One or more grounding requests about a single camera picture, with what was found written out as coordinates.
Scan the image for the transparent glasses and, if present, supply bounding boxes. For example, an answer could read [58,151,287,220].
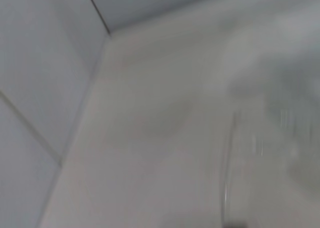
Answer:
[221,70,320,228]

